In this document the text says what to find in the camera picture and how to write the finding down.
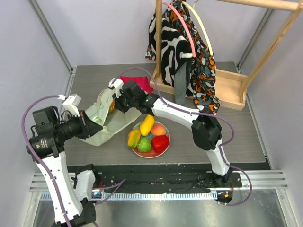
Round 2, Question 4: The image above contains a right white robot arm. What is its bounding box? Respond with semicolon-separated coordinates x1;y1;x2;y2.
109;79;232;187

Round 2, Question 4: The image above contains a fake yellow fruit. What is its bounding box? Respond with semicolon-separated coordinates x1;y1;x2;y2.
139;115;155;136

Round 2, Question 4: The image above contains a translucent plastic bag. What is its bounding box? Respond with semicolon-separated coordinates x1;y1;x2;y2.
81;88;141;147

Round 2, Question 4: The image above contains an orange grey patterned garment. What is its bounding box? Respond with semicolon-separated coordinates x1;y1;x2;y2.
162;0;220;113

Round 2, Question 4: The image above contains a fake orange pineapple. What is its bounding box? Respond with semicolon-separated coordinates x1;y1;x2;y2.
108;101;116;114

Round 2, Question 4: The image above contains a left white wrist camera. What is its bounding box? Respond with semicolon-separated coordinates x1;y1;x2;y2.
58;94;81;117

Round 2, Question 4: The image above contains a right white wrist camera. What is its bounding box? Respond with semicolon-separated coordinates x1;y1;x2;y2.
108;78;124;98

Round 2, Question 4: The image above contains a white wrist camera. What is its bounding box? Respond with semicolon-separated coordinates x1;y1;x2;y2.
58;94;81;117
108;78;124;98

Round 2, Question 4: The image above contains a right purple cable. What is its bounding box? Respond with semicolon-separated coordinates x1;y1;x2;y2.
113;67;253;207

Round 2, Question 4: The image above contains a fake green custard apple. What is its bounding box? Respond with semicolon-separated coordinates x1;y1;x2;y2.
136;138;152;153

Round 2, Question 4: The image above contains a fake orange green mango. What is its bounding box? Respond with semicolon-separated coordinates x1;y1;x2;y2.
127;129;141;149

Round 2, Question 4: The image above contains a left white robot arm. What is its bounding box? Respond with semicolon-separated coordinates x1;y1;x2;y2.
29;106;102;227

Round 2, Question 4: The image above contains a black white patterned garment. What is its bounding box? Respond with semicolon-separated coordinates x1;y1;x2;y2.
145;13;195;107

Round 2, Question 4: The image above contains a pink hanger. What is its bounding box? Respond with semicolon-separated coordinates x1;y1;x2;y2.
163;2;196;58

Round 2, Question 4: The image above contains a fake red fruit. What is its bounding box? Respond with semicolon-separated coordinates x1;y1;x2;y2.
151;135;169;153

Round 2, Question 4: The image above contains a red and teal plate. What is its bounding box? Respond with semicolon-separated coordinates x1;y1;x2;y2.
132;121;170;158

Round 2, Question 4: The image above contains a red folded cloth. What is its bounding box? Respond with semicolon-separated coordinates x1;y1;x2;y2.
120;76;154;93

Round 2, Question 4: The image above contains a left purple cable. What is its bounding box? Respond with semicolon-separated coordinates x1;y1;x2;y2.
21;94;127;227

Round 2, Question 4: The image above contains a fake peach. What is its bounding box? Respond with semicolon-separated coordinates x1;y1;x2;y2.
151;123;166;136

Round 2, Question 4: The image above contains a cream hanger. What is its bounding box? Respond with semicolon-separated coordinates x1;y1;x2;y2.
182;1;214;56

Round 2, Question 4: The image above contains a wooden clothes rack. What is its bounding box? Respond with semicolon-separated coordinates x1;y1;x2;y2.
150;0;303;110

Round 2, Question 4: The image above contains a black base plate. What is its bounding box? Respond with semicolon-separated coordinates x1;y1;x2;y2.
66;162;270;193

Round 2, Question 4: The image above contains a purple cable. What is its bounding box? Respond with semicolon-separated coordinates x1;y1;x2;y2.
113;67;253;207
21;94;127;227

